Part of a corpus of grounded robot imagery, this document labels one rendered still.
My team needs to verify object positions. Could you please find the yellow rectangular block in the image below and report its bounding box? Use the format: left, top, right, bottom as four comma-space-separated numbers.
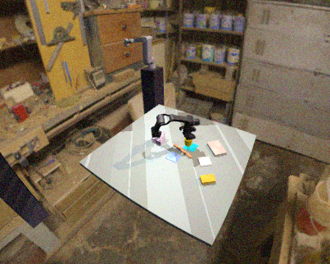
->
199, 175, 216, 185

